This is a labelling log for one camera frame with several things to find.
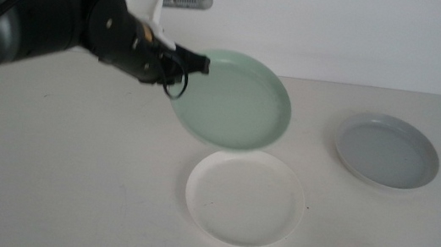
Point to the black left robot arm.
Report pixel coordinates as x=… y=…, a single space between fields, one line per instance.
x=25 y=21

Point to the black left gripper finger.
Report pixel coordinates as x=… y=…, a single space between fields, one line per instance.
x=192 y=62

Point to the white shallow bowl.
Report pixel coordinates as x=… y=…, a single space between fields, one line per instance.
x=244 y=199

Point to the pale green shallow bowl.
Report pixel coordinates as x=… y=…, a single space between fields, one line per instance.
x=235 y=108

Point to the grey shallow bowl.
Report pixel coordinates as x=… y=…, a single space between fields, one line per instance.
x=387 y=156

